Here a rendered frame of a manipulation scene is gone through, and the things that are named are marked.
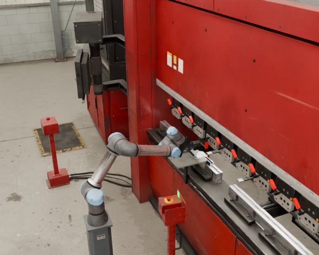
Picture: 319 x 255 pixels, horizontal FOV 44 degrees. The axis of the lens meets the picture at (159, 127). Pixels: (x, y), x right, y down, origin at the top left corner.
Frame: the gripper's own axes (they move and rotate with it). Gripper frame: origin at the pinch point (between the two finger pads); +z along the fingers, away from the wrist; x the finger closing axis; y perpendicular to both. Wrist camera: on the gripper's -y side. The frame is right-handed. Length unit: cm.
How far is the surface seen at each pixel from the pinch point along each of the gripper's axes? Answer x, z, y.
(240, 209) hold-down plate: -63, 9, -5
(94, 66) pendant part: 139, -57, -3
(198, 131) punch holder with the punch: 1.3, -13.3, 16.5
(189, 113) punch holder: 16.7, -20.0, 22.7
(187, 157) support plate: 0.9, -3.1, -4.8
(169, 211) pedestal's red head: -31, -7, -42
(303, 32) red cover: -96, -88, 79
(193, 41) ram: 14, -65, 61
